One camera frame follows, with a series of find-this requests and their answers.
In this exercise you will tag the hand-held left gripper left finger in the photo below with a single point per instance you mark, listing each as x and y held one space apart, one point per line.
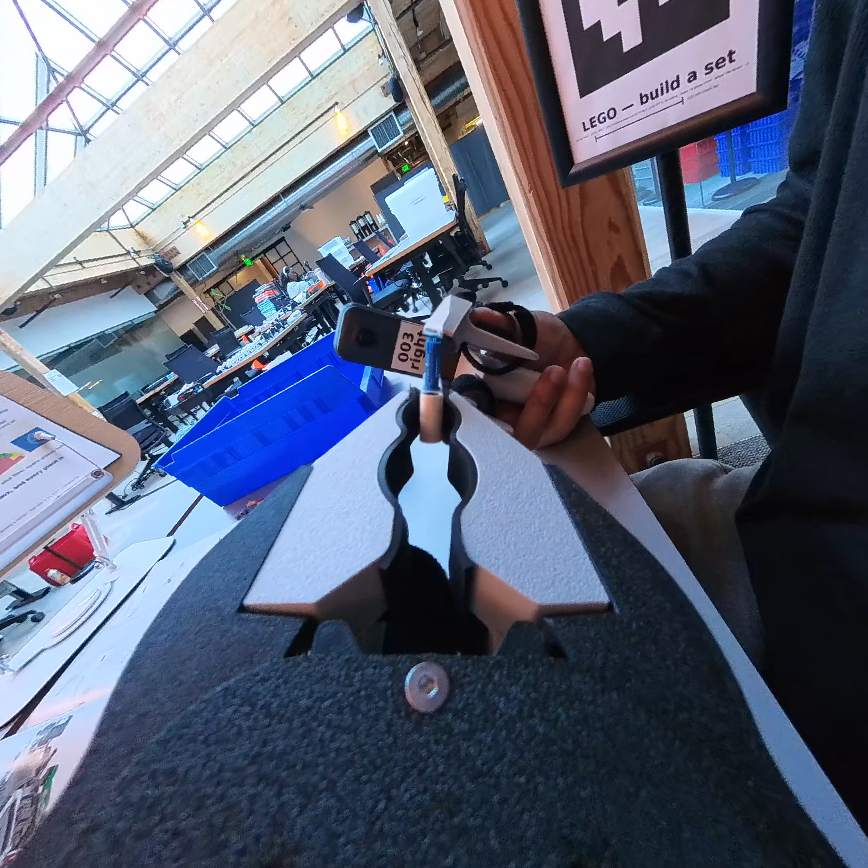
325 542

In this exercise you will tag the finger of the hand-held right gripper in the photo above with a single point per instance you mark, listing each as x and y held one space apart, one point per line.
449 315

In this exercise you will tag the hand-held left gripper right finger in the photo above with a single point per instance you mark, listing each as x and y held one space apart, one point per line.
522 536

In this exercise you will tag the blue and tan lego piece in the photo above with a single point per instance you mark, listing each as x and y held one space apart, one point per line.
431 407

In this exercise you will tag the person's right forearm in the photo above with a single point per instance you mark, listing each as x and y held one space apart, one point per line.
678 319

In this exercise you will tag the person's right hand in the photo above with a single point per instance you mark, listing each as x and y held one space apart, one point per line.
559 400

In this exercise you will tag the black office chair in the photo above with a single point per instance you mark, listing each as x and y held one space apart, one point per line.
346 281
475 230

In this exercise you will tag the long wooden desk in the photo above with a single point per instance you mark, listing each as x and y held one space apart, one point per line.
420 241

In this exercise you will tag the white board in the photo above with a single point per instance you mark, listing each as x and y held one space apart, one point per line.
417 200

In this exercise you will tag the blue plastic bin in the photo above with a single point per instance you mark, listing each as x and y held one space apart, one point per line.
271 434

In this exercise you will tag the person's grey trouser leg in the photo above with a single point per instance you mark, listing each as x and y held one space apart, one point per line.
692 536

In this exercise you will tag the black sign stand pole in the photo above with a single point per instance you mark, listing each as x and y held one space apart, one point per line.
675 210

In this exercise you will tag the white cardboard sheet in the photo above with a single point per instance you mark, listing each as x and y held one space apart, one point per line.
81 597

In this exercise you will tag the red plastic container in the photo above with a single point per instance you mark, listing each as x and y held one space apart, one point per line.
58 553

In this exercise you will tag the wooden instruction board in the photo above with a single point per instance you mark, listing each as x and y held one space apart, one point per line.
47 468

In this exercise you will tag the stack of red crates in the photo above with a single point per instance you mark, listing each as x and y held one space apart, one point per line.
698 163

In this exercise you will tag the person's dark torso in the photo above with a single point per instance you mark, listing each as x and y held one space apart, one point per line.
814 488

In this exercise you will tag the black framed sign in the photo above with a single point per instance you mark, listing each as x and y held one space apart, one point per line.
651 68

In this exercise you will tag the stack of blue crates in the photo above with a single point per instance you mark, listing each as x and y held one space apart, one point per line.
756 146

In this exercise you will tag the printed instruction booklet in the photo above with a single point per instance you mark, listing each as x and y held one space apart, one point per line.
27 780

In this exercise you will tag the wooden post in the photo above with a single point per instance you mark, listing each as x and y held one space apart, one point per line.
563 203

